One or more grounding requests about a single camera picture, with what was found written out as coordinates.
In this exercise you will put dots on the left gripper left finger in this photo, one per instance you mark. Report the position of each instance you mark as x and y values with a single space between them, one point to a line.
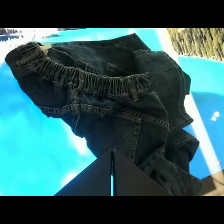
95 180

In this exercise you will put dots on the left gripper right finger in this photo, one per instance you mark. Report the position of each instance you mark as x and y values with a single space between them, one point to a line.
133 181

